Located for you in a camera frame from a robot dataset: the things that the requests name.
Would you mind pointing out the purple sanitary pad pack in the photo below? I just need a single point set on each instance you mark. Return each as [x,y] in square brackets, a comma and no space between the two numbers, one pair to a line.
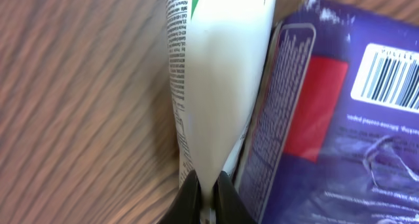
[334,135]

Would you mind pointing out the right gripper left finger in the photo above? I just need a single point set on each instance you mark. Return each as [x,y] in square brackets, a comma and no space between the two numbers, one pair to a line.
[185,208]

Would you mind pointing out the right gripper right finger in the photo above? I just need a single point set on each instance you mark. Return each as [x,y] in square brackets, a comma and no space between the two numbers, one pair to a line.
[229,208]

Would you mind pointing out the white tube gold cap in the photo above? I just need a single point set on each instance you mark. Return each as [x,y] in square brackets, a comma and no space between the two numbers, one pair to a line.
[216,51]

